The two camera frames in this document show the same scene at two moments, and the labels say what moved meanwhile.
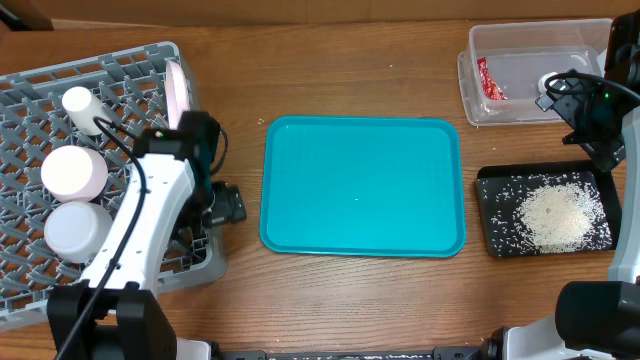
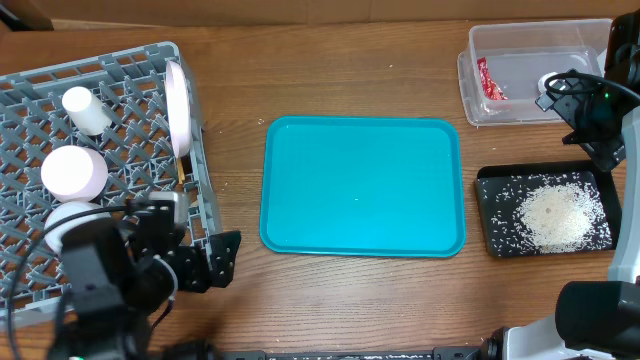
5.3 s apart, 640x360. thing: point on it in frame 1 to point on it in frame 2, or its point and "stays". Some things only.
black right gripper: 566,97 stays
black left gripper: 230,203 to 198,266
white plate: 176,94 stays
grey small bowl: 76,231 stays
